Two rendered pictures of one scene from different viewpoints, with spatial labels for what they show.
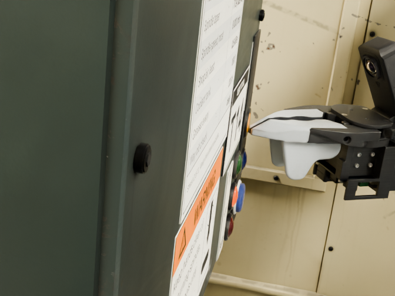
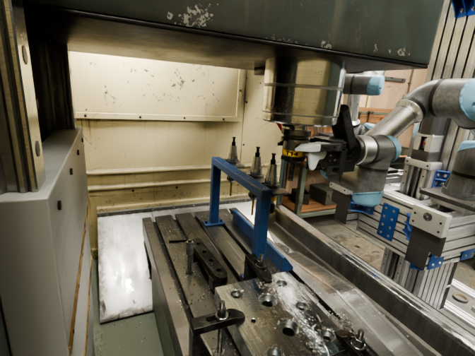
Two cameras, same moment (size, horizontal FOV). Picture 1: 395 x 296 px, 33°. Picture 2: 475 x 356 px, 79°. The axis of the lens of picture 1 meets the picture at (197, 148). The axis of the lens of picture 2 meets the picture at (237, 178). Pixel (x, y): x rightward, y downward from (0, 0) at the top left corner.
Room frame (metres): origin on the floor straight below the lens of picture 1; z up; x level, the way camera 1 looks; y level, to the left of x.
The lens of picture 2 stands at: (-0.09, 0.66, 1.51)
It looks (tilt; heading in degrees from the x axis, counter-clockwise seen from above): 17 degrees down; 326
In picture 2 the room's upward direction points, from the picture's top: 4 degrees clockwise
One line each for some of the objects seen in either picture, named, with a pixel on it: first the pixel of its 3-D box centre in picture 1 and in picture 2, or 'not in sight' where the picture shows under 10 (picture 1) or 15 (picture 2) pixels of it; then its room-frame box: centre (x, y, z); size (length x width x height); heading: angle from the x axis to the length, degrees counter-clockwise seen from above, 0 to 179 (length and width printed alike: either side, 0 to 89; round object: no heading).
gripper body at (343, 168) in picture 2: not in sight; (334, 153); (0.35, 0.08, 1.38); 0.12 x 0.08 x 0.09; 85
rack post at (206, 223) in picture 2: not in sight; (215, 194); (1.00, 0.03, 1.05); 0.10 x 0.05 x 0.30; 81
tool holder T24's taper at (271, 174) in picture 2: not in sight; (271, 173); (0.61, 0.04, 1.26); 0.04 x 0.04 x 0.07
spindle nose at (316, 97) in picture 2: not in sight; (301, 92); (0.35, 0.21, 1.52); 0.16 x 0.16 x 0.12
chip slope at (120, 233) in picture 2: not in sight; (200, 255); (1.00, 0.10, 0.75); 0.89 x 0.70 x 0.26; 81
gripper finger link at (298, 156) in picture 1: (296, 151); not in sight; (0.61, -0.10, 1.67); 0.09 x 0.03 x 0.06; 111
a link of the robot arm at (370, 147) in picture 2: not in sight; (357, 150); (0.34, 0.00, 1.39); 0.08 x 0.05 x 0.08; 175
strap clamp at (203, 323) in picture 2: not in sight; (218, 328); (0.37, 0.37, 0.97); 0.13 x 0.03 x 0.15; 81
